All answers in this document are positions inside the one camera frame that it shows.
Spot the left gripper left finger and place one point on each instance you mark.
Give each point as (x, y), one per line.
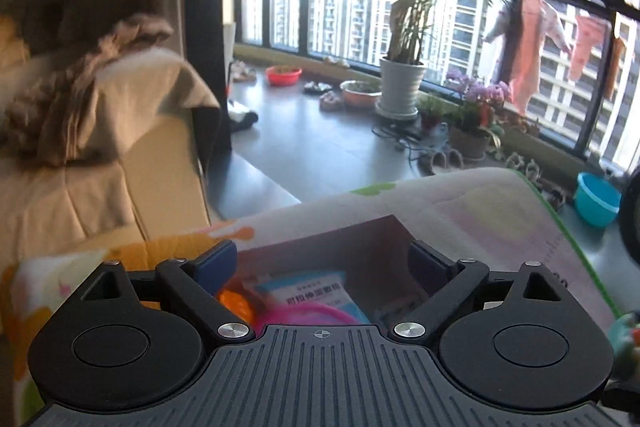
(188, 288)

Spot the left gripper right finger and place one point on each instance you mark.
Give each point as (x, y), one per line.
(449, 285)

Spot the orange toy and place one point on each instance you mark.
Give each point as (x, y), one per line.
(238, 304)

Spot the pink plastic basket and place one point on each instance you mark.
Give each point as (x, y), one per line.
(304, 314)

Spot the blue paper packet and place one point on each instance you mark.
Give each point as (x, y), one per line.
(320, 287)

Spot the pink round toy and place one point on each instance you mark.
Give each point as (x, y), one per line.
(624, 338)

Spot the black gloved right hand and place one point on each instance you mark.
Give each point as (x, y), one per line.
(628, 216)

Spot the pink cardboard box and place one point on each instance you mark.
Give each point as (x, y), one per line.
(373, 252)

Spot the printed ruler play mat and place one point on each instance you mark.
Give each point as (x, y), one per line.
(490, 214)

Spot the beige sofa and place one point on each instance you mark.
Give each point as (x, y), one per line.
(141, 174)

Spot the purple orchid pot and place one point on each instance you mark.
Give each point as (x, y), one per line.
(474, 126)

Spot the blue plastic basin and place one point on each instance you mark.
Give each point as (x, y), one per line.
(596, 200)

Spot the white plant pot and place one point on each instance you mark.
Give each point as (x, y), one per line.
(400, 86)

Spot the orange rimmed plant bowl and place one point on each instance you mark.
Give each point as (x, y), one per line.
(360, 94)

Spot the red plastic basin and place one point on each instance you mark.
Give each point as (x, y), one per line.
(283, 76)

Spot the brown crumpled blanket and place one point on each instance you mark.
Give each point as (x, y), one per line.
(42, 123)

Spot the pink hanging clothes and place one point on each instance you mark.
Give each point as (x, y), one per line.
(539, 21)

